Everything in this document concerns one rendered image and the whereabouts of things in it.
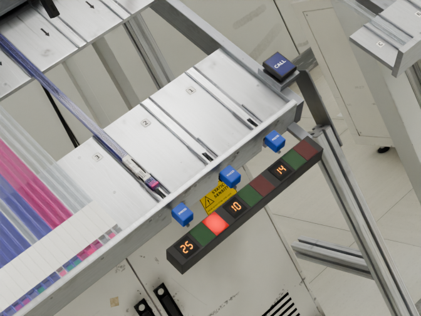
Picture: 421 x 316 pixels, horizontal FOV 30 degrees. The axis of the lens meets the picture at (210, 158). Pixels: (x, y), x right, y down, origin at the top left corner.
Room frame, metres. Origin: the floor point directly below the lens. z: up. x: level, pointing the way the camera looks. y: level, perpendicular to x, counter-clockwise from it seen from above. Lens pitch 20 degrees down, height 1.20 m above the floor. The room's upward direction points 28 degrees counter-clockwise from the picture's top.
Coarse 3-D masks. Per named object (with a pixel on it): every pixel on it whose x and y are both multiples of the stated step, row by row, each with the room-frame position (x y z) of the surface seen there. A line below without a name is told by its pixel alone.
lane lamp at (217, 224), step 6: (210, 216) 1.20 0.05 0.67; (216, 216) 1.20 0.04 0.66; (204, 222) 1.20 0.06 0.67; (210, 222) 1.20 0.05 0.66; (216, 222) 1.19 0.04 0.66; (222, 222) 1.19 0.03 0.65; (210, 228) 1.19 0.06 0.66; (216, 228) 1.18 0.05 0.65; (222, 228) 1.18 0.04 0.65; (216, 234) 1.18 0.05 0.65
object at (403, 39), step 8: (344, 0) 1.40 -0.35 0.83; (352, 0) 1.40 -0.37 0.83; (352, 8) 1.39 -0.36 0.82; (360, 8) 1.38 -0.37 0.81; (368, 16) 1.36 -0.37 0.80; (376, 16) 1.36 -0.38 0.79; (376, 24) 1.35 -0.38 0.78; (384, 24) 1.34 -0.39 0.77; (392, 32) 1.33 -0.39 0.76; (400, 32) 1.33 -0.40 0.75; (400, 40) 1.32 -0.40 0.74; (408, 40) 1.31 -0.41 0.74
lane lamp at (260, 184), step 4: (260, 176) 1.25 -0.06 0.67; (256, 180) 1.25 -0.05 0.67; (260, 180) 1.25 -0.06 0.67; (264, 180) 1.25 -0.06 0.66; (252, 184) 1.24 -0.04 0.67; (256, 184) 1.24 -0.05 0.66; (260, 184) 1.24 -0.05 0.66; (264, 184) 1.24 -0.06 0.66; (268, 184) 1.24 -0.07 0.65; (272, 184) 1.24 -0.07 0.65; (256, 188) 1.24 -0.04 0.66; (260, 188) 1.23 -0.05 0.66; (264, 188) 1.23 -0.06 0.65; (268, 188) 1.23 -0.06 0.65; (272, 188) 1.23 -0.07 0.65; (260, 192) 1.23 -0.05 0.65; (264, 192) 1.23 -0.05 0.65; (268, 192) 1.23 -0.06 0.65
